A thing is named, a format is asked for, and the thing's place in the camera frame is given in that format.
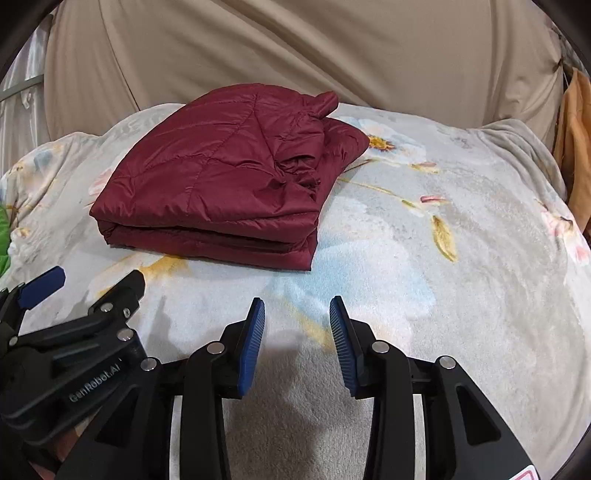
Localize maroon puffer jacket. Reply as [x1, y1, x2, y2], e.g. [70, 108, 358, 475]
[90, 84, 370, 271]

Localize green cloth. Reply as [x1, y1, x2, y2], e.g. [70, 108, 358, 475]
[0, 205, 10, 276]

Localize white floral blanket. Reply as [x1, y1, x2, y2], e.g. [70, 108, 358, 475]
[1, 104, 590, 479]

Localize orange hanging garment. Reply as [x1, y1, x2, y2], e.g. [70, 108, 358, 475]
[553, 68, 591, 240]

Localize beige curtain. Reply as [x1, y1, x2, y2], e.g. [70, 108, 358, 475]
[44, 1, 563, 143]

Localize metal window rail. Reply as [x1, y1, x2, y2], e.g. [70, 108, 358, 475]
[0, 74, 44, 102]

